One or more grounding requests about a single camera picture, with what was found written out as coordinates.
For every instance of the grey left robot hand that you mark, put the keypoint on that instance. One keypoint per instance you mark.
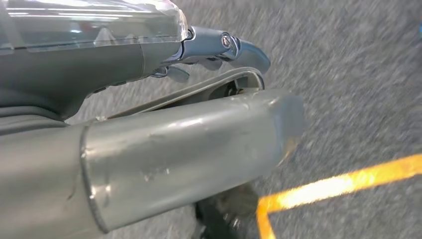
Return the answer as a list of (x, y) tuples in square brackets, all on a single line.
[(165, 158)]

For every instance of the black left robot foot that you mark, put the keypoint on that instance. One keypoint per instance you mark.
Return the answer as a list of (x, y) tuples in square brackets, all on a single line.
[(224, 214)]

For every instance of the yellow floor tape square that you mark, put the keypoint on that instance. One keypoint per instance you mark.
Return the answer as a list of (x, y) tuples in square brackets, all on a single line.
[(329, 188)]

